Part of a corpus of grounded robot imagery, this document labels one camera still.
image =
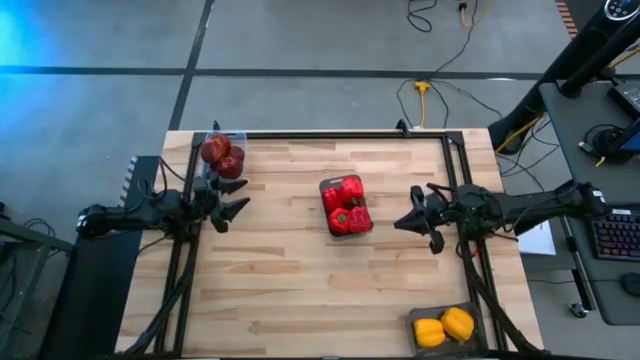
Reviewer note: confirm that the black computer mouse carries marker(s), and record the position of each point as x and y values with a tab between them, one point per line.
633	284

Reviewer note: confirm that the black table frame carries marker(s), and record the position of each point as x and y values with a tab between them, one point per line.
325	135

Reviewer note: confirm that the orange striped mat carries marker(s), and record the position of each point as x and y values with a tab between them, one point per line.
567	17

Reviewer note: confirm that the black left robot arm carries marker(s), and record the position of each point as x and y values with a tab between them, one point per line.
125	217

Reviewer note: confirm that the black cabinet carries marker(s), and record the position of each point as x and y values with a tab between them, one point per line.
90	300

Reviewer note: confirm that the gray plastic basket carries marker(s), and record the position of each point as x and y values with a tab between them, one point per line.
329	181
422	311

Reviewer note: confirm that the black tower fan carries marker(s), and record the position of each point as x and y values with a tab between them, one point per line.
550	85

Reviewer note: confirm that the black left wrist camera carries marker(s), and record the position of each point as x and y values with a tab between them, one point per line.
220	226

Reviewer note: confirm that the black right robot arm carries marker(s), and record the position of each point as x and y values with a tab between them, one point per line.
540	207

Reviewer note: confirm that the yellow bell pepper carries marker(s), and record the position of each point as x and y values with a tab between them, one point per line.
429	332
457	323

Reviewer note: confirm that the round black monitor base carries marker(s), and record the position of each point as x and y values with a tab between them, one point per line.
607	145

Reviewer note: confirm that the gray desk caster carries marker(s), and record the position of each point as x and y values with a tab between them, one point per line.
579	310

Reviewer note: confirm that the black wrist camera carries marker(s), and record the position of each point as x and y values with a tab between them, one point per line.
418	195
220	226

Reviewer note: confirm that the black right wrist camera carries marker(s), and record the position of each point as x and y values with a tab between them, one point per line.
418	195

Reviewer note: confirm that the white paper sheet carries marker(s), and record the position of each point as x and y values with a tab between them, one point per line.
537	242

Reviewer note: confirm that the dark gray desk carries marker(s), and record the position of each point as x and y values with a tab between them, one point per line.
575	150

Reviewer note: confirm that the black table clamp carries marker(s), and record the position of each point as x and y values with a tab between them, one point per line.
402	128

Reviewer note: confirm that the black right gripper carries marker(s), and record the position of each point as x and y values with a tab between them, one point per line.
442	212

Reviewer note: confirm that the gray metal shelf frame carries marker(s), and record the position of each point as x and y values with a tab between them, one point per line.
35	235

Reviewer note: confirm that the clear plastic bin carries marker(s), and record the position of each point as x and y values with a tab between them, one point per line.
242	137

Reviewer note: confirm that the black laptop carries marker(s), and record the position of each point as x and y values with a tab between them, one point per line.
630	97

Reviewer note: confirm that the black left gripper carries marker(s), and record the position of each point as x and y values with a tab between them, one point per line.
207	197

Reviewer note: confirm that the backlit black keyboard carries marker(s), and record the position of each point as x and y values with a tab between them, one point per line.
617	237

